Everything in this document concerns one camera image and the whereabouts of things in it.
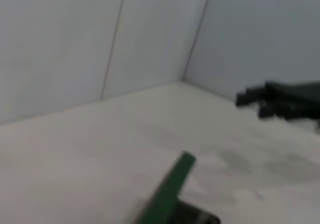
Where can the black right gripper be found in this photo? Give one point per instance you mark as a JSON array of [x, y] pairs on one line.
[[300, 99]]

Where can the green glasses case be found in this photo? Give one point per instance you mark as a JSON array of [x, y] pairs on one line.
[[172, 184]]

